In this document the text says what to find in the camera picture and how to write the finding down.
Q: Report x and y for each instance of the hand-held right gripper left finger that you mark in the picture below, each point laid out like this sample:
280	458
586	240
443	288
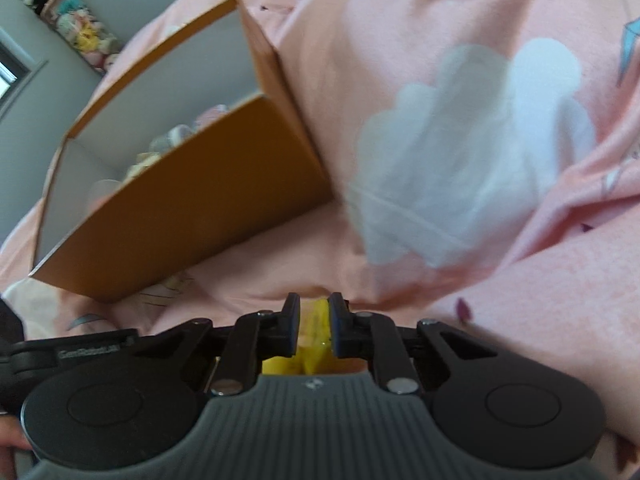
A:
291	327

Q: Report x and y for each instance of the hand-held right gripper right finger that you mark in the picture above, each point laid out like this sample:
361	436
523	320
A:
337	327

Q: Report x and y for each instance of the yellow plastic item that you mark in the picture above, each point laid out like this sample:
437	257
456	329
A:
315	332

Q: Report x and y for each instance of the orange cardboard box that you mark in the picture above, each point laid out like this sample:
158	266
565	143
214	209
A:
200	210

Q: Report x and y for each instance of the person's left hand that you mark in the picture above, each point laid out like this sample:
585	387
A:
12	435

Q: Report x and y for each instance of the pale yellow blurred item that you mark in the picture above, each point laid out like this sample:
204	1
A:
140	165

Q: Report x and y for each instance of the pale blurred bottle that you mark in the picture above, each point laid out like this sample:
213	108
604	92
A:
172	137

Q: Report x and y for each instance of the pink printed blanket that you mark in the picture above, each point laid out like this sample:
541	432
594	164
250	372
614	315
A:
450	35

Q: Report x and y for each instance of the stack of plush toys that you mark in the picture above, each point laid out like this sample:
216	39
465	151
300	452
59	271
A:
75	20

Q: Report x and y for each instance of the grey window frame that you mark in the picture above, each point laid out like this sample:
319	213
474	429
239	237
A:
20	67

